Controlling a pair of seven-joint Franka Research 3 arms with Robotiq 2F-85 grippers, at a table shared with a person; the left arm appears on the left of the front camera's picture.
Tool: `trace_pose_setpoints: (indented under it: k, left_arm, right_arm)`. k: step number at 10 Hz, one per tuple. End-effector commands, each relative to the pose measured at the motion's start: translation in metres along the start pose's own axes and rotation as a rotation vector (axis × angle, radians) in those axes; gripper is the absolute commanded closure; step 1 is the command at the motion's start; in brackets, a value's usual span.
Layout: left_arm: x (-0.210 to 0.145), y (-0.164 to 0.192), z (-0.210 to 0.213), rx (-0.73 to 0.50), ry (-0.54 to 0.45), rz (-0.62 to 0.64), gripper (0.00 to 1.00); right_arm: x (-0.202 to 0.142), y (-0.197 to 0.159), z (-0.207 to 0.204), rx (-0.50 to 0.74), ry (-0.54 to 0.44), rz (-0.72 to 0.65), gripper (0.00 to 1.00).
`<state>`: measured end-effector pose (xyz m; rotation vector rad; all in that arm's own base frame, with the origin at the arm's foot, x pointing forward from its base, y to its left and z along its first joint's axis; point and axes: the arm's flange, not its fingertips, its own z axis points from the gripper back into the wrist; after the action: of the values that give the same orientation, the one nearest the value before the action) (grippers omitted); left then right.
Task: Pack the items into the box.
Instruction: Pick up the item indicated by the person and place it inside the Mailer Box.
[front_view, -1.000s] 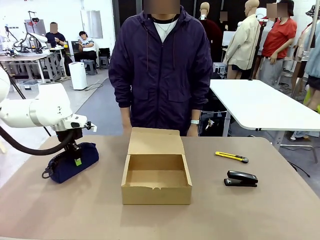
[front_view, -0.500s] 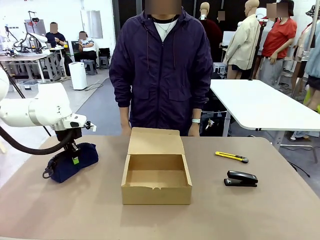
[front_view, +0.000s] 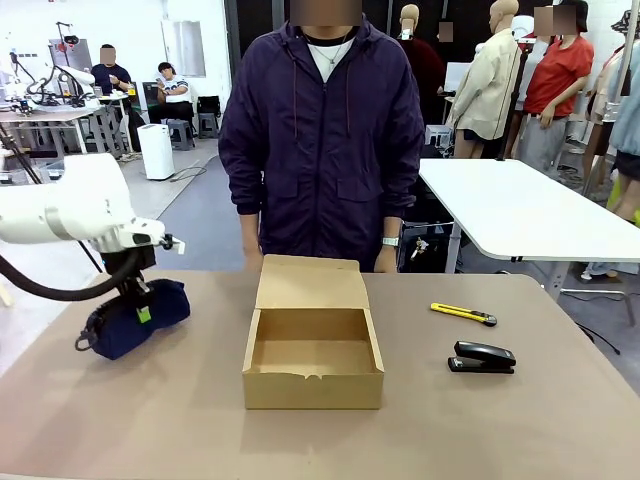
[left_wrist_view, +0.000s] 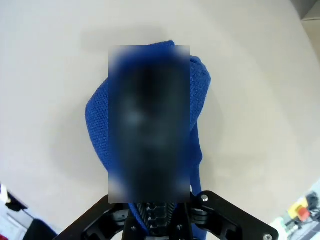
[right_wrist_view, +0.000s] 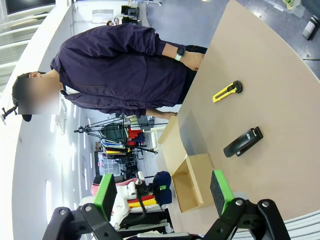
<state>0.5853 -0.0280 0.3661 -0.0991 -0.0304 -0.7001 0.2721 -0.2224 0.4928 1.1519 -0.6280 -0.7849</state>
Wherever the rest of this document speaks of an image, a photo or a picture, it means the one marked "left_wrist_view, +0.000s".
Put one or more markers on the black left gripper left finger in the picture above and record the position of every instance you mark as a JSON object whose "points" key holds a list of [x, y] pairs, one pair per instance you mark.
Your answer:
{"points": [[100, 217]]}

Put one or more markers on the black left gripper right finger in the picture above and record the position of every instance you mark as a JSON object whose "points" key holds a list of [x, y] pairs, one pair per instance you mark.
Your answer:
{"points": [[232, 220]]}

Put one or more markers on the blue zipper pouch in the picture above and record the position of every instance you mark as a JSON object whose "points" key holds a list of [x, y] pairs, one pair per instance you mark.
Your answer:
{"points": [[97, 120]]}

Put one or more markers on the yellow emergency stop button box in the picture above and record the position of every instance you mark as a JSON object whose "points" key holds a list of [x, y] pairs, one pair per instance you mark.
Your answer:
{"points": [[301, 212]]}

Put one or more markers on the dark navy and white object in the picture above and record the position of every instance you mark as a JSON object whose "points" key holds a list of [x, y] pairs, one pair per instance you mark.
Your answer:
{"points": [[17, 225]]}

